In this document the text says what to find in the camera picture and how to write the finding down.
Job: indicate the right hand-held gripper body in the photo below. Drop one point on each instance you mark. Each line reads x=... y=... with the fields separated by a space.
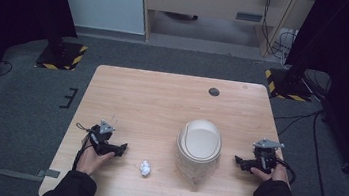
x=265 y=153

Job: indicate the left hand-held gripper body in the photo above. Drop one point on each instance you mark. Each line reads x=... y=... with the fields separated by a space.
x=101 y=135

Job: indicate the person's left hand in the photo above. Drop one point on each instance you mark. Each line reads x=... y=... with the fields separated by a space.
x=90 y=161

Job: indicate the person's right hand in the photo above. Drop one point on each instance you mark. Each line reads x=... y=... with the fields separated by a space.
x=276 y=174

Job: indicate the crumpled white paper ball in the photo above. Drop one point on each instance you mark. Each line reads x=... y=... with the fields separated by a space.
x=145 y=168

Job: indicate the grey floor tape strip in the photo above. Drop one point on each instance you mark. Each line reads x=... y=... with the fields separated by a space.
x=49 y=173

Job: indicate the black stand with striped base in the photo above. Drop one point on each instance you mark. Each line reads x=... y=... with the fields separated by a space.
x=62 y=55
x=290 y=85

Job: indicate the dark round table grommet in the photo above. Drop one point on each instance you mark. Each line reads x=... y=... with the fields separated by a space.
x=214 y=91

